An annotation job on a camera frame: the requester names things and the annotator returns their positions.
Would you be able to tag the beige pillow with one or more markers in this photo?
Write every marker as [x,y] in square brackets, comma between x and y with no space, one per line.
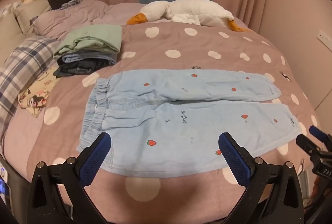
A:
[28,12]

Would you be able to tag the pink bed sheet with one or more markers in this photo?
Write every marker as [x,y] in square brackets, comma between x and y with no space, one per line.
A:
[20,135]

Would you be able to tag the folded blue garment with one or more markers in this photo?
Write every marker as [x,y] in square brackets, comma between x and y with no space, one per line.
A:
[77,58]

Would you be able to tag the mauve polka dot blanket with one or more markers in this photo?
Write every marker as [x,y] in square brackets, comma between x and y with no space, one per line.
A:
[194,39]

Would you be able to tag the plaid cloth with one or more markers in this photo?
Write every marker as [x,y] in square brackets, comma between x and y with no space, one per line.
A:
[26,58]

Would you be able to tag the beige padded headboard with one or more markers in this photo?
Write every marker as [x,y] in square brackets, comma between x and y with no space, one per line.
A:
[7,32]

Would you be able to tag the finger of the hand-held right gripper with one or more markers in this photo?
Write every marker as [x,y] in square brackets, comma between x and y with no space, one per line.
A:
[316,131]
[306,144]

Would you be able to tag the white goose plush toy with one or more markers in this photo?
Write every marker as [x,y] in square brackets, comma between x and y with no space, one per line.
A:
[197,10]

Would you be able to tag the cartoon printed cloth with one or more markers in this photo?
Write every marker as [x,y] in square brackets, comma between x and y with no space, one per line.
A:
[36,94]

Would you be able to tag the striped blue garment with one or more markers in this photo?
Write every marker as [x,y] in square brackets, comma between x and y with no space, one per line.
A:
[70,4]

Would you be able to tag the folded dark garment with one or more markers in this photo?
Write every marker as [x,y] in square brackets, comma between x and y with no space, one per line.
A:
[75,68]

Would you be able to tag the folded green garment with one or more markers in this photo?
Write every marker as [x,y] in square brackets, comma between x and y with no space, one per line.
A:
[90,37]

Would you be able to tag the light blue strawberry print pants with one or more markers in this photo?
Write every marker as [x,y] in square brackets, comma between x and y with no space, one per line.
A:
[181,125]

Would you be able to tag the lilac quilt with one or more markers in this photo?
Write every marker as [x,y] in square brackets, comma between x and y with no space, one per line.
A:
[85,12]

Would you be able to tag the black device with blue light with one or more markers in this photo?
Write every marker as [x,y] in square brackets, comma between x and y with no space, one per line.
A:
[4,182]

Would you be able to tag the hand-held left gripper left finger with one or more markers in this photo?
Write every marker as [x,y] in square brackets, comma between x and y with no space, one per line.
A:
[96,159]

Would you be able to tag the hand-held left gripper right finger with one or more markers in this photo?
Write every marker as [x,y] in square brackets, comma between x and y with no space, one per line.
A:
[233,161]

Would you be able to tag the white wall socket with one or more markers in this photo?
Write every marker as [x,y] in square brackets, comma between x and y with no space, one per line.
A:
[325,39]

